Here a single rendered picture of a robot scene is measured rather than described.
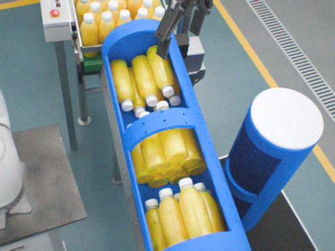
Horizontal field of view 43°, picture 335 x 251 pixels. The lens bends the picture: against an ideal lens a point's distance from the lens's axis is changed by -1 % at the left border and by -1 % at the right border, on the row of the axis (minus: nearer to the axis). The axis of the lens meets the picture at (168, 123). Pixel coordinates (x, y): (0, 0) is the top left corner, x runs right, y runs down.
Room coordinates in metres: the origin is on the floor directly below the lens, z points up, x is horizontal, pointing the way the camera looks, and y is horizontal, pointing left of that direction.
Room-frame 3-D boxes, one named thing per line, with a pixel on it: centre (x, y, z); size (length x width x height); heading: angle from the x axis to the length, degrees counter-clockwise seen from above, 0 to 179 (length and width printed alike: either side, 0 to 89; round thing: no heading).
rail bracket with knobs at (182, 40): (1.32, 0.03, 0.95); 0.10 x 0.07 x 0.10; 113
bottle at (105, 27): (1.28, 0.32, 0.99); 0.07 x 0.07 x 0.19
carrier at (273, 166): (1.00, -0.43, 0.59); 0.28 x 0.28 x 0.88
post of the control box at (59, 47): (1.28, 0.54, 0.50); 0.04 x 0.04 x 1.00; 23
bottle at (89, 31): (1.25, 0.39, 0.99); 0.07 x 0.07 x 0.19
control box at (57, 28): (1.28, 0.54, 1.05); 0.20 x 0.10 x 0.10; 23
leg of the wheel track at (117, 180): (1.11, 0.23, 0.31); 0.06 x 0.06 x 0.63; 23
